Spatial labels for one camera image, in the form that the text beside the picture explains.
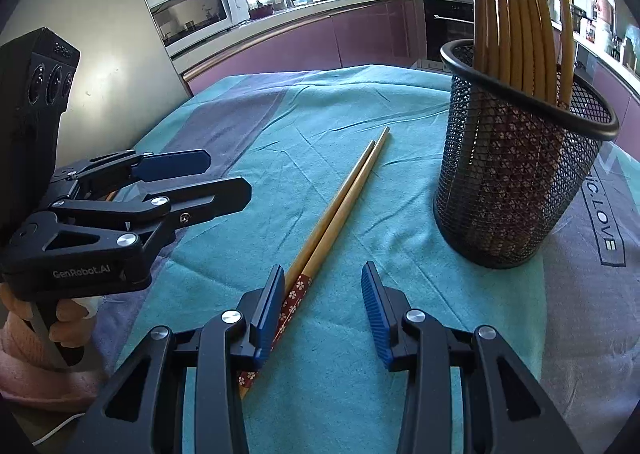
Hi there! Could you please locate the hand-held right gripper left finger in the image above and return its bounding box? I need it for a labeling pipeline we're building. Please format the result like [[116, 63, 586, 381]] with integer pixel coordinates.
[[65, 264, 286, 454]]

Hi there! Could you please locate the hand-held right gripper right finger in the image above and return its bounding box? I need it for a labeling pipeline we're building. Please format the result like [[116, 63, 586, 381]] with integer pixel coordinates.
[[361, 261, 586, 454]]

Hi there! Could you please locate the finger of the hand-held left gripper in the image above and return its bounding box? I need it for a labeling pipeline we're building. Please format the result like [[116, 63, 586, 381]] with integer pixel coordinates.
[[50, 149, 212, 202], [42, 177, 252, 265]]

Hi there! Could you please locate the red-patterned wooden chopstick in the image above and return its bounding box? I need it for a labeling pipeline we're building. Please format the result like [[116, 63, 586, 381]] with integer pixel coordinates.
[[237, 126, 391, 400], [277, 140, 377, 297]]

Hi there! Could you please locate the black mesh utensil holder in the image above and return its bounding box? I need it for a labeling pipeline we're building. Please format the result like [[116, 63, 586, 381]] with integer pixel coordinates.
[[434, 38, 621, 269]]

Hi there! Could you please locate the bundle of wooden chopsticks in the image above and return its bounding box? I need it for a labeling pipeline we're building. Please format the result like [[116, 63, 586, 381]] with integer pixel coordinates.
[[467, 0, 576, 109]]

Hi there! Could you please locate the person's left hand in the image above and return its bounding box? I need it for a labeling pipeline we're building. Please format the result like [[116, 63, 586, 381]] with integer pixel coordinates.
[[0, 283, 101, 350]]

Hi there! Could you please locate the teal and purple printed tablecloth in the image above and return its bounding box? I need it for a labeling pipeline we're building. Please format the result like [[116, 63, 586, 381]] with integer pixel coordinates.
[[92, 64, 640, 454]]

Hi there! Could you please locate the grey refrigerator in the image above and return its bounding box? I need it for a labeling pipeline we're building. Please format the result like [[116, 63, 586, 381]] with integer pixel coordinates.
[[25, 0, 193, 169]]

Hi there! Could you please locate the white microwave oven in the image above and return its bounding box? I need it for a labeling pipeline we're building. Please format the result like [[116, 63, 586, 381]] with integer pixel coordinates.
[[150, 0, 251, 59]]

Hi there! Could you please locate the pink kitchen base cabinet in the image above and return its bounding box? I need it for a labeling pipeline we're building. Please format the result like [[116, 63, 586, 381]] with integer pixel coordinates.
[[182, 0, 426, 97], [550, 28, 640, 165]]

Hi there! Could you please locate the black built-in oven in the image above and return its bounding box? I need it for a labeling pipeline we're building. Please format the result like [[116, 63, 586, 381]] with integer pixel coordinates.
[[422, 0, 473, 64]]

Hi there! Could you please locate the pale green air fryer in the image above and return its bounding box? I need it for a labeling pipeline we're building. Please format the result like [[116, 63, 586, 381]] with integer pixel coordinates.
[[622, 24, 640, 74]]

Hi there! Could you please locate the pink electric kettle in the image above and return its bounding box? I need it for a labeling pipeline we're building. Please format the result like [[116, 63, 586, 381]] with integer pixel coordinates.
[[592, 0, 616, 34]]

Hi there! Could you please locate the white cable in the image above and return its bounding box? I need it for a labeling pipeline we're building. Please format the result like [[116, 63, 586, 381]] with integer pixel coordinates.
[[31, 413, 87, 446]]

